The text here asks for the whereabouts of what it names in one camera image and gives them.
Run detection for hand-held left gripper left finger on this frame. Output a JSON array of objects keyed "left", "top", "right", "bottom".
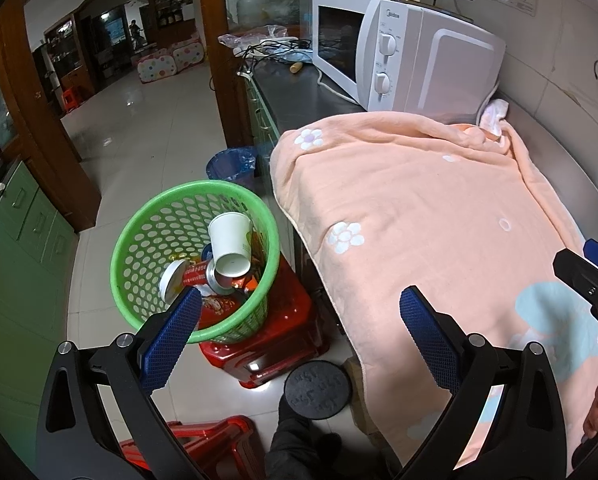
[{"left": 35, "top": 285, "right": 203, "bottom": 480}]

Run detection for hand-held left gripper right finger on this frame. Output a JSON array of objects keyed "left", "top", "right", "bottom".
[{"left": 398, "top": 286, "right": 567, "bottom": 480}]

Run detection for white round plastic lid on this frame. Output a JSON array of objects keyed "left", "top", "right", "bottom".
[{"left": 160, "top": 259, "right": 189, "bottom": 305}]

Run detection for red cola can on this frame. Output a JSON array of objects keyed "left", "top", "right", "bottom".
[{"left": 181, "top": 259, "right": 240, "bottom": 296}]

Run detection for white paper cup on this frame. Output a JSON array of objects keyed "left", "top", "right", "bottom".
[{"left": 208, "top": 212, "right": 254, "bottom": 278}]

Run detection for green plastic basket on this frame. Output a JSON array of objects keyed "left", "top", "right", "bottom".
[{"left": 110, "top": 181, "right": 281, "bottom": 345}]

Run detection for red plastic stool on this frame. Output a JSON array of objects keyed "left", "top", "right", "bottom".
[
  {"left": 119, "top": 415, "right": 265, "bottom": 480},
  {"left": 199, "top": 255, "right": 330, "bottom": 390}
]

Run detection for black round disc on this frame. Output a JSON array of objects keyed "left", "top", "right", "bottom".
[{"left": 284, "top": 361, "right": 352, "bottom": 421}]

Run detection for peach flower blanket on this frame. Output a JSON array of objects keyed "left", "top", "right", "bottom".
[{"left": 270, "top": 114, "right": 598, "bottom": 480}]

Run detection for person's dark trouser leg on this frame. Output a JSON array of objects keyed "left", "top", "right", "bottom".
[{"left": 266, "top": 395, "right": 360, "bottom": 480}]

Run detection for green floor cabinet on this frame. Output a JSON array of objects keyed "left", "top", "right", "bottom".
[{"left": 0, "top": 160, "right": 80, "bottom": 441}]

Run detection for white pink cloth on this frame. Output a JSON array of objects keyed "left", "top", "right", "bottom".
[{"left": 479, "top": 97, "right": 510, "bottom": 138}]

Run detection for blue lined waste bin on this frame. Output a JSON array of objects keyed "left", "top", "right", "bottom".
[{"left": 206, "top": 146, "right": 257, "bottom": 186}]

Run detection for green counter drawers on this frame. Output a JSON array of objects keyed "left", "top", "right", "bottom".
[{"left": 244, "top": 75, "right": 282, "bottom": 153}]

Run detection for white microwave oven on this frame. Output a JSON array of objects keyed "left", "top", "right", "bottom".
[{"left": 311, "top": 0, "right": 507, "bottom": 113}]

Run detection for wooden pillar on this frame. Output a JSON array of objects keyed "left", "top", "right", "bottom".
[{"left": 0, "top": 0, "right": 102, "bottom": 233}]

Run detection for polka dot cushions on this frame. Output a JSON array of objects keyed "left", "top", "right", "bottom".
[{"left": 136, "top": 37, "right": 205, "bottom": 83}]

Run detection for pink clear plastic bag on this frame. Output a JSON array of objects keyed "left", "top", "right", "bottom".
[{"left": 218, "top": 25, "right": 290, "bottom": 51}]

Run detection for power strip with cables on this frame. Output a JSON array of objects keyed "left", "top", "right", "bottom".
[{"left": 234, "top": 35, "right": 312, "bottom": 78}]

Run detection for wooden door frame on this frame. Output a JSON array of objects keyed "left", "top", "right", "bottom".
[{"left": 195, "top": 0, "right": 260, "bottom": 151}]

